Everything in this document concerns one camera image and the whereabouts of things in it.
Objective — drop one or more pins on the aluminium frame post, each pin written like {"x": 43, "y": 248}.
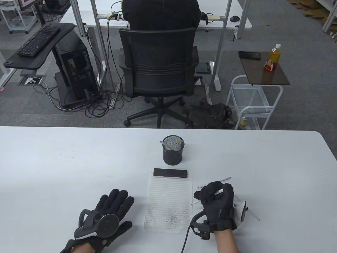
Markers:
{"x": 103, "y": 47}
{"x": 78, "y": 18}
{"x": 243, "y": 18}
{"x": 222, "y": 39}

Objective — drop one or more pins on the person's right forearm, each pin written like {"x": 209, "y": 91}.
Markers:
{"x": 226, "y": 242}

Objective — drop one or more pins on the black and white hand controller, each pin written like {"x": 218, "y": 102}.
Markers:
{"x": 106, "y": 227}
{"x": 240, "y": 213}

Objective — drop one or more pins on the black keyboard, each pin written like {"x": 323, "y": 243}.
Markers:
{"x": 38, "y": 40}

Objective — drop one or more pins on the dark backpack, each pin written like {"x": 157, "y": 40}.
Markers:
{"x": 210, "y": 116}

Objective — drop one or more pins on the black phone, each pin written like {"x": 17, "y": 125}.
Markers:
{"x": 249, "y": 55}

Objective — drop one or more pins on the white metal rack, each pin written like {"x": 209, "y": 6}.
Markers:
{"x": 19, "y": 23}

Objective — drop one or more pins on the small yellow bottle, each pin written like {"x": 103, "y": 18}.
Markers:
{"x": 244, "y": 123}

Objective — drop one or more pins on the black rectangular block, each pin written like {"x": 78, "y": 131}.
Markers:
{"x": 170, "y": 173}

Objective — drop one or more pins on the brown side table top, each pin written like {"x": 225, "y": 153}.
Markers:
{"x": 268, "y": 76}

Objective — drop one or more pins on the yellow drink bottle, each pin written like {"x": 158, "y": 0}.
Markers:
{"x": 273, "y": 59}

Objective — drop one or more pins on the lined paper sheet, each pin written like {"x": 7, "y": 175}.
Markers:
{"x": 168, "y": 200}

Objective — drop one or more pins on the floor outlet box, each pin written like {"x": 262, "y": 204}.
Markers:
{"x": 31, "y": 80}

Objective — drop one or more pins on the black monitor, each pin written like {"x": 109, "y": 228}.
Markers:
{"x": 27, "y": 3}

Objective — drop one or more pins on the black computer mouse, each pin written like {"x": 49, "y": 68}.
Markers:
{"x": 234, "y": 18}

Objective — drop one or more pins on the person's left hand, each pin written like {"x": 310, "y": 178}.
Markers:
{"x": 119, "y": 203}

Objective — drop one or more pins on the black mesh pencil holder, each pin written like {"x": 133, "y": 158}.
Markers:
{"x": 172, "y": 159}

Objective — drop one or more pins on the brown cardboard pieces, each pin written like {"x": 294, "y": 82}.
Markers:
{"x": 308, "y": 8}

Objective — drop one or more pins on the white shelf frame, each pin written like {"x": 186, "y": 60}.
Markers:
{"x": 329, "y": 18}

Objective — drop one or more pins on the person's right hand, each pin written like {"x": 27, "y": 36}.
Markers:
{"x": 218, "y": 208}

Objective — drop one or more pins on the beige wooden strip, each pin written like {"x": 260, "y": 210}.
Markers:
{"x": 214, "y": 17}

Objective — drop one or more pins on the black computer tower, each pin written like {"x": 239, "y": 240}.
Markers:
{"x": 76, "y": 71}

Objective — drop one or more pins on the black office chair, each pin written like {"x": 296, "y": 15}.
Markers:
{"x": 158, "y": 60}

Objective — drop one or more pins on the black keyboard tray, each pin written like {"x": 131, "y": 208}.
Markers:
{"x": 18, "y": 62}

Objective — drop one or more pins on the white desk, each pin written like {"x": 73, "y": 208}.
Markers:
{"x": 67, "y": 19}

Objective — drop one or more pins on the person's left forearm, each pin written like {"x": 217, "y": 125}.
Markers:
{"x": 83, "y": 248}

